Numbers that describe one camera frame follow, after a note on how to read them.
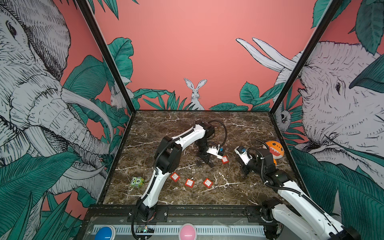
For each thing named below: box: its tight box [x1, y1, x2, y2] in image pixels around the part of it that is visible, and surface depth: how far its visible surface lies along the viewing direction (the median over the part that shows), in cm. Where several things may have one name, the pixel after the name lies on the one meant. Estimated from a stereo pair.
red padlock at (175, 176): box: [170, 172, 181, 183], surface depth 87 cm
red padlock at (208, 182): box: [203, 178, 214, 189], surface depth 85 cm
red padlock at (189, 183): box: [184, 178, 195, 189], surface depth 85 cm
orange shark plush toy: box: [265, 140, 285, 166], surface depth 91 cm
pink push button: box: [178, 222, 198, 240], surface depth 69 cm
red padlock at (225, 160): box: [222, 155, 230, 165], surface depth 95 cm
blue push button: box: [94, 224, 117, 240], surface depth 69 cm
